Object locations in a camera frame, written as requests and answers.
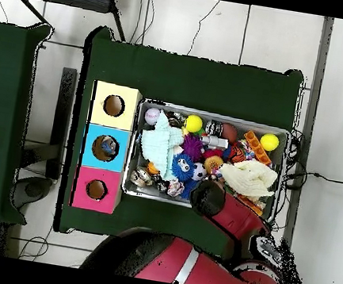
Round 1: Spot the yellow ball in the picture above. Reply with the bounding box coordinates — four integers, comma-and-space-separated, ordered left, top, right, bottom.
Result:
183, 113, 204, 136
257, 132, 280, 153

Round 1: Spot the toy burger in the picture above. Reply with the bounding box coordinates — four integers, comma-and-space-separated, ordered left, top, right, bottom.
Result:
202, 154, 225, 177

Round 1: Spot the black camera stand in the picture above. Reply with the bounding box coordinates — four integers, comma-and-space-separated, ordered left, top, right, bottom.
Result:
17, 62, 79, 182

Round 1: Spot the black power cable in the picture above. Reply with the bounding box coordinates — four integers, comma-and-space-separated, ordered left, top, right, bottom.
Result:
284, 167, 343, 186

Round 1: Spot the silver plastic toy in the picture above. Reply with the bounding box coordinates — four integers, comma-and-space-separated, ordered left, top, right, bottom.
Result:
198, 133, 230, 152

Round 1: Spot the grey stand foot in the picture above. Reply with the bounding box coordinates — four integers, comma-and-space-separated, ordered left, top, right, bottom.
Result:
10, 172, 55, 214

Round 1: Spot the shallow clear mesh bin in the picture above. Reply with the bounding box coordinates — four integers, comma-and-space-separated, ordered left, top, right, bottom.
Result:
119, 96, 293, 226

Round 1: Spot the wooden box with three holes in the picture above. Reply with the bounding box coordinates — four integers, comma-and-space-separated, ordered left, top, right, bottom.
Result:
69, 79, 144, 217

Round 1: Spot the white toy baseball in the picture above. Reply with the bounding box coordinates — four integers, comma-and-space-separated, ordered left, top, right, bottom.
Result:
142, 106, 162, 128

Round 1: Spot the dark green side table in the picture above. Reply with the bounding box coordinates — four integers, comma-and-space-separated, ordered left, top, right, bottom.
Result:
0, 17, 58, 226

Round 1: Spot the dark green tablecloth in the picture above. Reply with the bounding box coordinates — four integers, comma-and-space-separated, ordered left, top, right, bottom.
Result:
54, 24, 308, 267

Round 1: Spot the crushed clear plastic bottle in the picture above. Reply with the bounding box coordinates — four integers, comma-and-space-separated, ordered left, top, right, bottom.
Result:
98, 138, 118, 156

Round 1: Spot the long orange toy brick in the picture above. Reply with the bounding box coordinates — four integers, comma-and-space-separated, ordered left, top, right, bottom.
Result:
239, 129, 276, 167

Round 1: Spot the mint green waffle cloth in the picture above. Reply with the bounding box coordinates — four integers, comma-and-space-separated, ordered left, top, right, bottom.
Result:
134, 108, 189, 182

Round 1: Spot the black and white soccer ball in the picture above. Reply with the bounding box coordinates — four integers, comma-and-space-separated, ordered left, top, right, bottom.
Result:
190, 162, 209, 182

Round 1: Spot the cream waffle cloth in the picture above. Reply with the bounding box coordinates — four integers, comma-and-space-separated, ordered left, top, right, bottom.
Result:
215, 155, 280, 205

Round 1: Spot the blue spiky toy with eyes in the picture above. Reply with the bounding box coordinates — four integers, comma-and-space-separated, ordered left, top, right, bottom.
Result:
169, 152, 198, 183

